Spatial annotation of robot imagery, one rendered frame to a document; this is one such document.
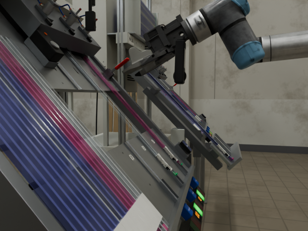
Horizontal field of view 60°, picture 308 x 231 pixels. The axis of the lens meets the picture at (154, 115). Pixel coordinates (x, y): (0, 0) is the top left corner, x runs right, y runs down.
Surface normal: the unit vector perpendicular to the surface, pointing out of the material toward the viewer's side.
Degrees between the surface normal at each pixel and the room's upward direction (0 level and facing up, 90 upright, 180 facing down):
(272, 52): 112
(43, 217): 47
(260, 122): 90
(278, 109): 90
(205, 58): 90
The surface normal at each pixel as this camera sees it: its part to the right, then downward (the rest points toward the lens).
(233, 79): -0.25, 0.07
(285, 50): -0.28, 0.44
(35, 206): 0.72, -0.66
